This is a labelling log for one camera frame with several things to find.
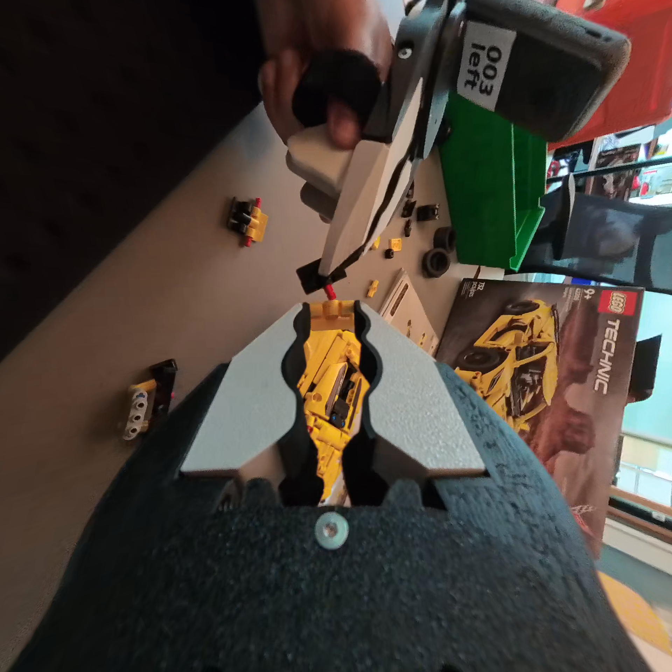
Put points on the toy brick set box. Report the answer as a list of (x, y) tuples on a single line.
[(551, 420)]

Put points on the black brick with red pin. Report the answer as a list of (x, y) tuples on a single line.
[(315, 275)]

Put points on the grey black Lego subassembly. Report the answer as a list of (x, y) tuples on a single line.
[(139, 409)]

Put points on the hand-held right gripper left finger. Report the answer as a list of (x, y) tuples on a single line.
[(241, 420)]

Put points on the open instruction booklet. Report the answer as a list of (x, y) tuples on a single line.
[(414, 315)]

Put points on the person's left hand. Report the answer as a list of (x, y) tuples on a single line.
[(325, 26)]

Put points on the yellow black brick assembly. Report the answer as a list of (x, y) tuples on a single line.
[(254, 223)]

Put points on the red plastic bin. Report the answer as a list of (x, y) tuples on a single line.
[(645, 78)]

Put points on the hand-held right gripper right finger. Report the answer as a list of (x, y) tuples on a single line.
[(420, 420)]

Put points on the green plastic bin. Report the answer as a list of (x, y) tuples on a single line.
[(488, 199)]

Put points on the shelf with toy boxes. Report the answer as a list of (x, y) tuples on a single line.
[(614, 168)]

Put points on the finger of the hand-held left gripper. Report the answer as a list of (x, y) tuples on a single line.
[(401, 189), (354, 210)]

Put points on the loose black and yellow bricks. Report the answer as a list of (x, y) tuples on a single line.
[(428, 211)]

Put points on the yellow toy brick car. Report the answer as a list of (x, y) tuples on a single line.
[(325, 367)]

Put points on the dark office chair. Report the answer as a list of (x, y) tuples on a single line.
[(603, 236)]

